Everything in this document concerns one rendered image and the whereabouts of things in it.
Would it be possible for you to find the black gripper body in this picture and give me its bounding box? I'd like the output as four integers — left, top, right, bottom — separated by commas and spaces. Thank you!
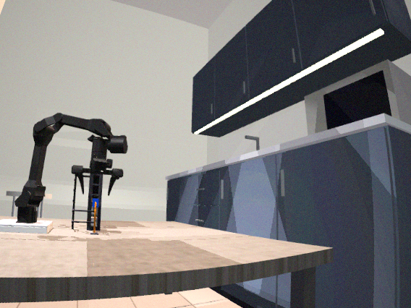
72, 152, 123, 178

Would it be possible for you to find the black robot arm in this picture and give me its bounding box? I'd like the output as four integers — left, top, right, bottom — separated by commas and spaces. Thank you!
14, 113, 128, 223

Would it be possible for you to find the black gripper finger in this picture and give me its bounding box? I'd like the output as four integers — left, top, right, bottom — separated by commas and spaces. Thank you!
75, 174, 84, 194
108, 176, 119, 195

